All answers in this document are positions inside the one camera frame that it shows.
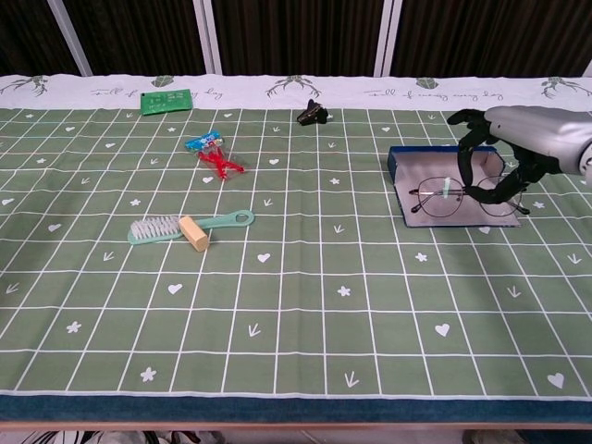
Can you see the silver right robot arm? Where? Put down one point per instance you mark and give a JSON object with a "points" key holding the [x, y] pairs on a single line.
{"points": [[588, 162]]}

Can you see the green checked tablecloth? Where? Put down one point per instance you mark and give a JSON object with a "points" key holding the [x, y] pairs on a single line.
{"points": [[296, 300]]}

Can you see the black clip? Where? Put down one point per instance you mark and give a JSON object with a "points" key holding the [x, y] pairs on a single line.
{"points": [[311, 114]]}

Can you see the blue glasses case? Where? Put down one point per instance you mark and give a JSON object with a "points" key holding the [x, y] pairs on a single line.
{"points": [[435, 168]]}

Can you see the thin-rimmed eyeglasses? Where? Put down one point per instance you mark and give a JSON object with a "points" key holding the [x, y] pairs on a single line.
{"points": [[418, 194]]}

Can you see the small tan wooden block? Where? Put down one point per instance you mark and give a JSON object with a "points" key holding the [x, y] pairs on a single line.
{"points": [[194, 233]]}

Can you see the white partition post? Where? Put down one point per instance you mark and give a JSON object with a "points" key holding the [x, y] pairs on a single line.
{"points": [[208, 37], [387, 37], [588, 69], [69, 37]]}

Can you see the red plastic clip toy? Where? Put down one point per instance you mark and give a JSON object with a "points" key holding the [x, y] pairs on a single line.
{"points": [[205, 141]]}

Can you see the mint green scrubbing brush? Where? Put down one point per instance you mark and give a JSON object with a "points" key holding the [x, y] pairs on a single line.
{"points": [[222, 222]]}

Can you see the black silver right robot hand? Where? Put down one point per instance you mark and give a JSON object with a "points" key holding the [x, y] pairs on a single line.
{"points": [[532, 134]]}

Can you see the green circuit board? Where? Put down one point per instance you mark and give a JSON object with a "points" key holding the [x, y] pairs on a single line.
{"points": [[165, 102]]}

